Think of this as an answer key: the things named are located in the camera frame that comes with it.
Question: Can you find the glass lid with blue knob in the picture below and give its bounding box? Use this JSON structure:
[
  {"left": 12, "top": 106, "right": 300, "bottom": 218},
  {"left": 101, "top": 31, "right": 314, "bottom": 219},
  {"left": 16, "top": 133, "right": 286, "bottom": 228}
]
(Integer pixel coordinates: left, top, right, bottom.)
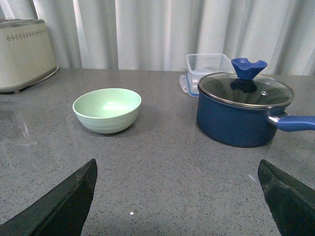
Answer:
[{"left": 198, "top": 58, "right": 294, "bottom": 109}]

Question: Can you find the cream two-slot toaster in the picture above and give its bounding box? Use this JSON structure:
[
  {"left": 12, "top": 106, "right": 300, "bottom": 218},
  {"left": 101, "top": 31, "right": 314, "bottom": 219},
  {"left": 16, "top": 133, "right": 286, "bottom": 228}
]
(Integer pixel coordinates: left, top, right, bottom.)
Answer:
[{"left": 0, "top": 19, "right": 59, "bottom": 92}]

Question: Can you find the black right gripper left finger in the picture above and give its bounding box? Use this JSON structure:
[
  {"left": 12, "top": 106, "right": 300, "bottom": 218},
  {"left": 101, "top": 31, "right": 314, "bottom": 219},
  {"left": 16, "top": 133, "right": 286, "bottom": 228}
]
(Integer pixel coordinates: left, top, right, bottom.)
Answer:
[{"left": 0, "top": 159, "right": 97, "bottom": 236}]

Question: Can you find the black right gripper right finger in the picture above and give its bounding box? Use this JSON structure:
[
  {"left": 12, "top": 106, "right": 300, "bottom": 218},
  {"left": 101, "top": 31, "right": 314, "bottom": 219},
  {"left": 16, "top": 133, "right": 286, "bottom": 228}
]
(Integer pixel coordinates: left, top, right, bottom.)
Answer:
[{"left": 257, "top": 159, "right": 315, "bottom": 236}]

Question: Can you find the clear plastic food container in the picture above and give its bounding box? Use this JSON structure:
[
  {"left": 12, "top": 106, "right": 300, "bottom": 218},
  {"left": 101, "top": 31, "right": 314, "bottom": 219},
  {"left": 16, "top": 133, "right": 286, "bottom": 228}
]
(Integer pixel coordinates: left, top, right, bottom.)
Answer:
[{"left": 179, "top": 53, "right": 234, "bottom": 98}]

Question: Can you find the light green bowl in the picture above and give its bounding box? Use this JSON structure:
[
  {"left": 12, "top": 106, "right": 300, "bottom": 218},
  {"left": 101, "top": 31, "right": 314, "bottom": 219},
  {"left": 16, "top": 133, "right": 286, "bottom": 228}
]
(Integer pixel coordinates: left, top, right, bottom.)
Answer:
[{"left": 72, "top": 88, "right": 142, "bottom": 134}]

